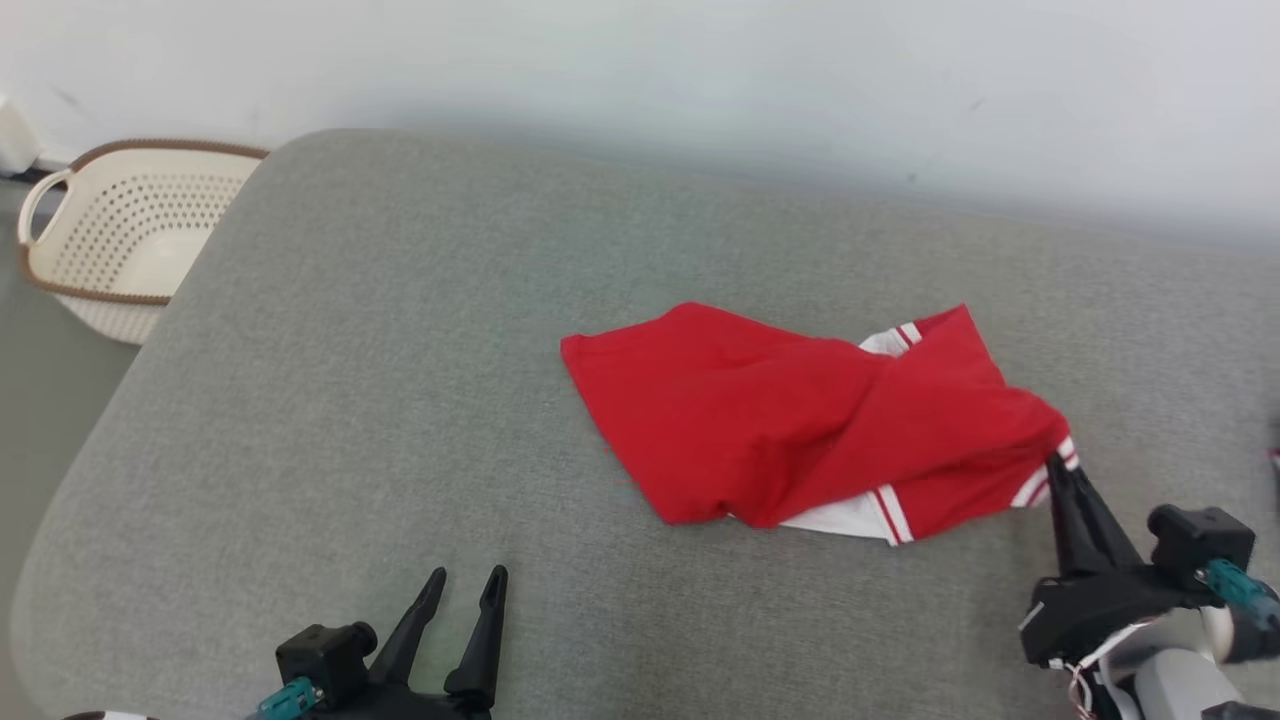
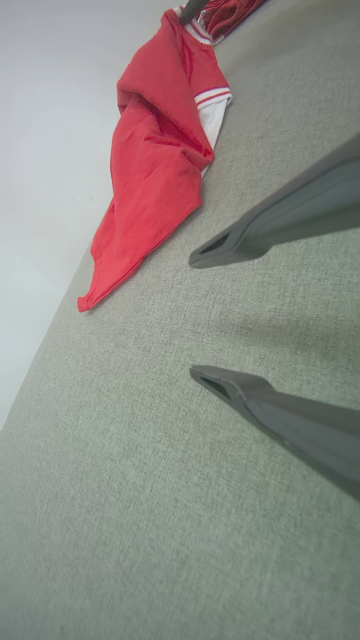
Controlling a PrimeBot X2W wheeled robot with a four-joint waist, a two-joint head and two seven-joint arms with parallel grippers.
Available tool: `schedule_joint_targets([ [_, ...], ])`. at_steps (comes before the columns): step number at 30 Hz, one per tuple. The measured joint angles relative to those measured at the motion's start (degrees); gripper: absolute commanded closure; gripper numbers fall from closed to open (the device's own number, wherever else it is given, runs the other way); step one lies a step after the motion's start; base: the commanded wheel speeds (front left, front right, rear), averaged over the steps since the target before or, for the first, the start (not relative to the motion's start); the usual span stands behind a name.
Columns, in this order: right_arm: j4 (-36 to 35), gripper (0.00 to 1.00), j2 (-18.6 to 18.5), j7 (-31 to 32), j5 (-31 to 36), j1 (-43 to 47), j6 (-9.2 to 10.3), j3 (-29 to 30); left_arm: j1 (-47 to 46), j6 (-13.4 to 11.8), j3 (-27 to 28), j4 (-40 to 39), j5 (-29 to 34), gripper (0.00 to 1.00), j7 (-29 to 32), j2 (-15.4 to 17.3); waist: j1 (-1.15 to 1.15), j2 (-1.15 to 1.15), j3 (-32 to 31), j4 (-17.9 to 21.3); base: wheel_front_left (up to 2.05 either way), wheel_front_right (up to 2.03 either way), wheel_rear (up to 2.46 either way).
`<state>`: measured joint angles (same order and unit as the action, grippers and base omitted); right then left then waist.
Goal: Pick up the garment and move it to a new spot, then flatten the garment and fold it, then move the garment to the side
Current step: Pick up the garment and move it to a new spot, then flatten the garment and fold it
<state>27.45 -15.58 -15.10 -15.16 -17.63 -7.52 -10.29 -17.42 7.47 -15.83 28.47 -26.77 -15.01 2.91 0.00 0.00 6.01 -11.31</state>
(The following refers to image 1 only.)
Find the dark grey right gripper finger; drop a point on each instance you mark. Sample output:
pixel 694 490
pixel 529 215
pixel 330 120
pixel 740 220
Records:
pixel 1100 530
pixel 1066 520

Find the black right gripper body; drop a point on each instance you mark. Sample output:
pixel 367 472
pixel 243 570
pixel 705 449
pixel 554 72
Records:
pixel 1100 610

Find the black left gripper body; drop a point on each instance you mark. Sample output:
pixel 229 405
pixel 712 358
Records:
pixel 420 705

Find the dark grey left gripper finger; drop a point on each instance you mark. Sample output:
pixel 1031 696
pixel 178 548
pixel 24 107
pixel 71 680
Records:
pixel 483 640
pixel 412 630

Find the red shorts with white stripes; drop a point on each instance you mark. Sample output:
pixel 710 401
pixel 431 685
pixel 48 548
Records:
pixel 760 420

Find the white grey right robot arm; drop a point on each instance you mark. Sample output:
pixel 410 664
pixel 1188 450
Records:
pixel 1180 680

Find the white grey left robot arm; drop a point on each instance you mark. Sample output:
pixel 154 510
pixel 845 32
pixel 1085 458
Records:
pixel 105 715

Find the grey fabric sofa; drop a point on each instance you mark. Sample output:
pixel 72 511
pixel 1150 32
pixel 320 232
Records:
pixel 400 400

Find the cream perforated laundry basket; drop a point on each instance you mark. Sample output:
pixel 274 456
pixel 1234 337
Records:
pixel 130 235

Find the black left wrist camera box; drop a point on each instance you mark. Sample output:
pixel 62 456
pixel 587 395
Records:
pixel 325 655

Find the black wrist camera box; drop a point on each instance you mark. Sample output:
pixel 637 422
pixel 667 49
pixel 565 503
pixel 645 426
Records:
pixel 325 655
pixel 1200 540

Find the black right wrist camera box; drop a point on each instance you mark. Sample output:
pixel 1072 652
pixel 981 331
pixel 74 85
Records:
pixel 1200 540

